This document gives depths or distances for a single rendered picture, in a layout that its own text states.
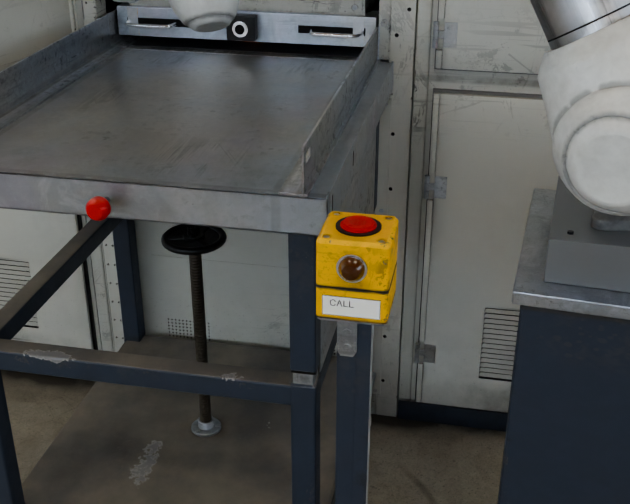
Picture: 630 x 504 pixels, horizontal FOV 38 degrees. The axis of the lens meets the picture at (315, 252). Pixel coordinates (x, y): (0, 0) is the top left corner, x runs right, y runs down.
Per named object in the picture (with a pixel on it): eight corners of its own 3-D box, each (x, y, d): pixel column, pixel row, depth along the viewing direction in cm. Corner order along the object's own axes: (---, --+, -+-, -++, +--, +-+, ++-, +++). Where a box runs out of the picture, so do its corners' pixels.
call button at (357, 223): (373, 244, 99) (374, 231, 98) (337, 241, 99) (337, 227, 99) (379, 228, 102) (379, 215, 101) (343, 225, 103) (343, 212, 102)
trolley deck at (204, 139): (328, 237, 123) (328, 196, 120) (-91, 200, 134) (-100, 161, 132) (392, 91, 182) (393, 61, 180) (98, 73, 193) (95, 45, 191)
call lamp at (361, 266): (365, 289, 97) (366, 261, 96) (333, 286, 98) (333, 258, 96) (367, 283, 99) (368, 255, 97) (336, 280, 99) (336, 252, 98)
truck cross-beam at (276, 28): (375, 48, 183) (376, 17, 180) (118, 34, 192) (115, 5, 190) (379, 41, 187) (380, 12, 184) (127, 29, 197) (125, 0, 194)
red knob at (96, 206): (106, 224, 124) (104, 202, 122) (84, 222, 125) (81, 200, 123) (119, 211, 128) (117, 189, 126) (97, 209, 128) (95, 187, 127)
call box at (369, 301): (386, 328, 101) (390, 244, 96) (315, 321, 102) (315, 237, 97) (396, 293, 108) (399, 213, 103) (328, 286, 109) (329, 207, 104)
